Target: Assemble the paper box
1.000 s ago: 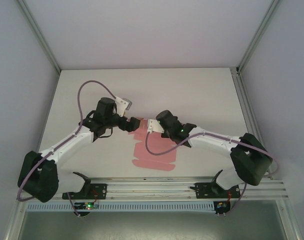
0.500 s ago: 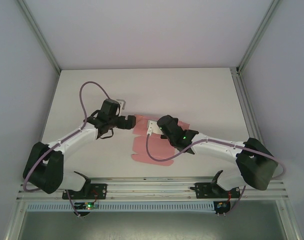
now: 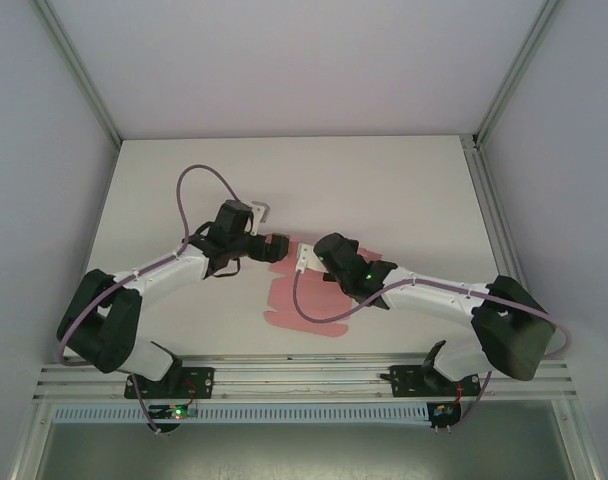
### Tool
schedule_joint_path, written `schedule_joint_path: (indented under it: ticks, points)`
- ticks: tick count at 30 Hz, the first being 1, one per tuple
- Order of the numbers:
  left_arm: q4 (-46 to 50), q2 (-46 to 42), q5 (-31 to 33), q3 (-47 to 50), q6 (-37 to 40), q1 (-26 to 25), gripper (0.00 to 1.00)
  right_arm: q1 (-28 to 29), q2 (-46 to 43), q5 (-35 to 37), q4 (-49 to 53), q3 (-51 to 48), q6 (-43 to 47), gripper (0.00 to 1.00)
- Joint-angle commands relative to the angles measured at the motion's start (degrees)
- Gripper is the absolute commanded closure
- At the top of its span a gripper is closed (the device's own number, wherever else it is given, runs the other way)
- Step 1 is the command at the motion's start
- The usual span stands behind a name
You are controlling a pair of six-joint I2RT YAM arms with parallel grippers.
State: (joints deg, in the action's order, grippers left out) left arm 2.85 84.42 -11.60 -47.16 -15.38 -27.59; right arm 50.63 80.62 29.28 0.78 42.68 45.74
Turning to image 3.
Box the pink cloth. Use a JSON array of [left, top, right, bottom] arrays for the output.
[[262, 232, 385, 341]]

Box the grey metal lower panel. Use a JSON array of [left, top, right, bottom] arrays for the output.
[[33, 422, 593, 480]]

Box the left circuit board green light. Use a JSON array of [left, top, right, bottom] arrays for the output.
[[151, 403, 199, 420]]

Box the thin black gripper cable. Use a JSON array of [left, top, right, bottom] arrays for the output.
[[203, 252, 243, 281]]

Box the aluminium mounting rail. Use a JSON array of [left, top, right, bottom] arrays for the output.
[[32, 352, 580, 404]]

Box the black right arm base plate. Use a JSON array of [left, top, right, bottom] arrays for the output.
[[389, 364, 488, 399]]

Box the white slotted cable duct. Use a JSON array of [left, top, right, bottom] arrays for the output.
[[51, 403, 431, 424]]

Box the aluminium table side rail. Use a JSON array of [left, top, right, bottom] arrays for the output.
[[461, 134, 540, 354]]

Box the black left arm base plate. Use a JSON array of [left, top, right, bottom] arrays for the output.
[[123, 367, 216, 400]]

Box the aluminium frame post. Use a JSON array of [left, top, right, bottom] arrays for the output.
[[33, 0, 121, 147], [472, 0, 565, 150]]

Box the aluminium frame leg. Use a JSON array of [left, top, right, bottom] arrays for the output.
[[8, 399, 55, 480], [551, 399, 603, 480]]

